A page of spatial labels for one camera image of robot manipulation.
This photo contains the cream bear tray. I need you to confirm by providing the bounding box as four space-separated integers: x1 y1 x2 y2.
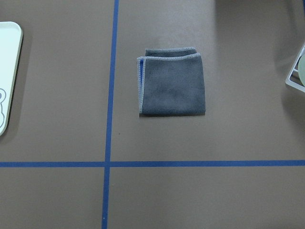
0 21 23 134

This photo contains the grey folded cloth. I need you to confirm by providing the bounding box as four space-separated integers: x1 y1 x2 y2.
137 47 206 116

